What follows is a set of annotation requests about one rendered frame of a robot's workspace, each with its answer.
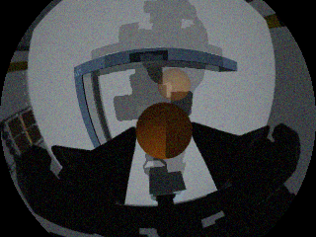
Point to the translucent tan ball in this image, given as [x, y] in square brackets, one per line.
[174, 84]

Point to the clear low wall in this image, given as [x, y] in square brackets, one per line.
[94, 99]

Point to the brown ball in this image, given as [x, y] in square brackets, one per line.
[164, 130]

